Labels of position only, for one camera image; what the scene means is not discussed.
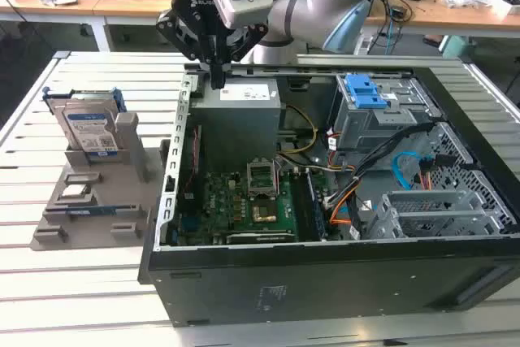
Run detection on installed RAM stick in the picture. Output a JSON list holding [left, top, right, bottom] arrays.
[[306, 170, 328, 241]]

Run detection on metal socket cover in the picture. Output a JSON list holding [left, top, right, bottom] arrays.
[[246, 158, 280, 197]]

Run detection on grey parts rack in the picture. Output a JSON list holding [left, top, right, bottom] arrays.
[[30, 111, 171, 250]]

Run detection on orange power wire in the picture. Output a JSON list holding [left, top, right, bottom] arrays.
[[418, 155, 436, 192]]

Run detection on pale green bin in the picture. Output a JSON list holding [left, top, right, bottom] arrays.
[[438, 33, 475, 59]]

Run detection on silver CPU chip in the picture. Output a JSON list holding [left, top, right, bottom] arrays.
[[60, 184, 89, 197]]

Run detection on yellow power wires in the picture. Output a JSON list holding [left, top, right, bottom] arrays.
[[278, 102, 320, 155]]

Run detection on CPU socket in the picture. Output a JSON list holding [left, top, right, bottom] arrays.
[[250, 197, 281, 225]]

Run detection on grey disk bay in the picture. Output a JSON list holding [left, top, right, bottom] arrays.
[[365, 190, 509, 241]]

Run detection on blue drive latch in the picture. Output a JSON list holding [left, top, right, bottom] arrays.
[[343, 73, 387, 109]]

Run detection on grey power supply unit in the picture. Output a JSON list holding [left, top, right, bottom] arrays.
[[189, 78, 285, 163]]

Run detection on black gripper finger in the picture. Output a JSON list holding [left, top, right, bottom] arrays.
[[156, 9, 223, 90], [221, 23, 269, 90]]

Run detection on hard disk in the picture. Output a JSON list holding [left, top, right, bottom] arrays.
[[42, 86, 127, 159]]

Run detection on blue data wire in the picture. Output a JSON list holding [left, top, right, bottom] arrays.
[[392, 151, 419, 192]]

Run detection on black PC case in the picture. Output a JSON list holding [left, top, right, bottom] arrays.
[[137, 63, 520, 328]]

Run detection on grey drive cage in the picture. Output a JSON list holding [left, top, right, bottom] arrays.
[[329, 74, 444, 154]]

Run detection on wooden desk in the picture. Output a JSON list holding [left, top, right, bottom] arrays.
[[0, 0, 520, 39]]

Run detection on loose RAM stick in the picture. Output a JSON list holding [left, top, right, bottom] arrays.
[[64, 206, 119, 216]]

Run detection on black cable bundle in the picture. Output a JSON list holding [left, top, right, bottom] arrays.
[[324, 121, 442, 210]]

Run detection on green motherboard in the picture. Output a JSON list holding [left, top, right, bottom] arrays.
[[176, 167, 326, 245]]

